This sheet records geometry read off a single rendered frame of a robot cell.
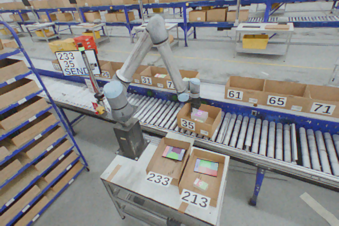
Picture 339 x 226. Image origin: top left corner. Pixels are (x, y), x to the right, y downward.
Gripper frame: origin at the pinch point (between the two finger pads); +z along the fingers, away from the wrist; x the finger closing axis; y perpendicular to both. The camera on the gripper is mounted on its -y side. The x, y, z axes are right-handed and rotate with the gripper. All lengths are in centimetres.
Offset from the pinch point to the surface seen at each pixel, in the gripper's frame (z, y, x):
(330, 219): 97, 135, 15
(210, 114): 16.1, 10.4, 29.0
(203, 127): 12.8, 11.1, -0.5
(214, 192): 29, 37, -53
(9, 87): -31, -169, -69
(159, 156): 28, -18, -40
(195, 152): 21.4, 12.5, -26.9
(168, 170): 28, -3, -50
